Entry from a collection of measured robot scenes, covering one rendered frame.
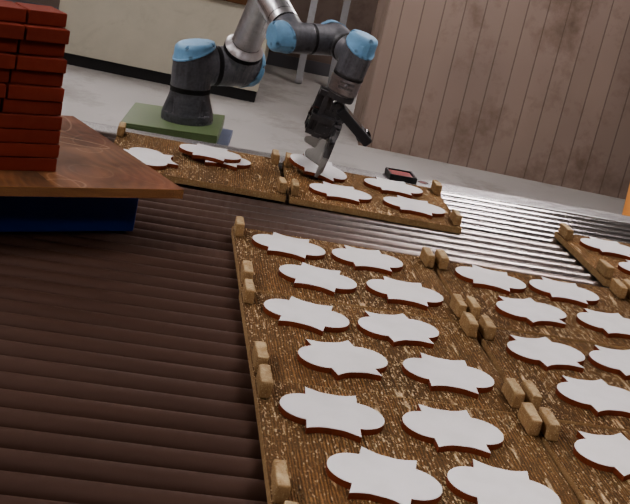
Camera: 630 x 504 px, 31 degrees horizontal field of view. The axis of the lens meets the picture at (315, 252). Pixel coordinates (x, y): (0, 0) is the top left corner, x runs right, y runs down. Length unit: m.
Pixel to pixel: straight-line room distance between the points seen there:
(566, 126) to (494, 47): 0.77
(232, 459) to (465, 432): 0.34
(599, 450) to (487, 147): 6.51
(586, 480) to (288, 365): 0.45
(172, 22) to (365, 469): 7.42
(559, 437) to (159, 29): 7.27
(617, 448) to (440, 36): 6.38
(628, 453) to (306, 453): 0.49
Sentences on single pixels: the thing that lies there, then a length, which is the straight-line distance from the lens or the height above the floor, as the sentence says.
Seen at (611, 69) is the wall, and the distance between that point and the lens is 8.14.
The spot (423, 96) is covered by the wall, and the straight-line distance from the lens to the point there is 7.94.
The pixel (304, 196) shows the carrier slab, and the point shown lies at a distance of 2.59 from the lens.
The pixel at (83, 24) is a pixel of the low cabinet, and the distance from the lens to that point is 8.78.
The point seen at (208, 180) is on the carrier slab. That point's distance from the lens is 2.56.
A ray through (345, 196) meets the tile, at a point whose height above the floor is 0.95.
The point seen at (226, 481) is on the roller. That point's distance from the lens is 1.36.
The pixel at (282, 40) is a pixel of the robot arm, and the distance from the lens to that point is 2.69.
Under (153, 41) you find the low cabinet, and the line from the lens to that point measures 8.71.
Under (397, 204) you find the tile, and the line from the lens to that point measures 2.66.
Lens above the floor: 1.59
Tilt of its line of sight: 17 degrees down
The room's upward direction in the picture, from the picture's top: 12 degrees clockwise
